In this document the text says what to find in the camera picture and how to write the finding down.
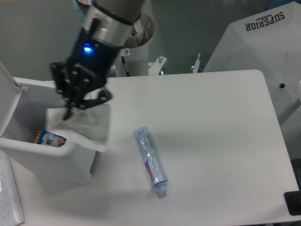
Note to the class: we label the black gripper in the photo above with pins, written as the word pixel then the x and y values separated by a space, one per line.
pixel 88 66

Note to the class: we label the clear plastic bag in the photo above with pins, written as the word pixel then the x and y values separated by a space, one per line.
pixel 88 128

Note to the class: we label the clear plastic water bottle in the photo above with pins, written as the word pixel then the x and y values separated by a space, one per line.
pixel 151 161

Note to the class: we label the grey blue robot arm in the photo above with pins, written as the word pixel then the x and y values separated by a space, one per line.
pixel 110 22

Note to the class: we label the white open trash can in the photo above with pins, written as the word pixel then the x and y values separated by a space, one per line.
pixel 23 105

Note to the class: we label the blue yellow snack packet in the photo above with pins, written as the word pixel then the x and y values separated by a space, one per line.
pixel 47 138

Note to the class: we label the white umbrella with lettering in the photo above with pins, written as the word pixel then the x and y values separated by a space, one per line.
pixel 271 43

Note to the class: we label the black device at edge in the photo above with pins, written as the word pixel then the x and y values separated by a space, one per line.
pixel 293 202

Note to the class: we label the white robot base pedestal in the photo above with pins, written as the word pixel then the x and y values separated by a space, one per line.
pixel 137 44

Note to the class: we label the white metal mounting bracket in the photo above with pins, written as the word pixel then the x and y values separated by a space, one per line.
pixel 126 66

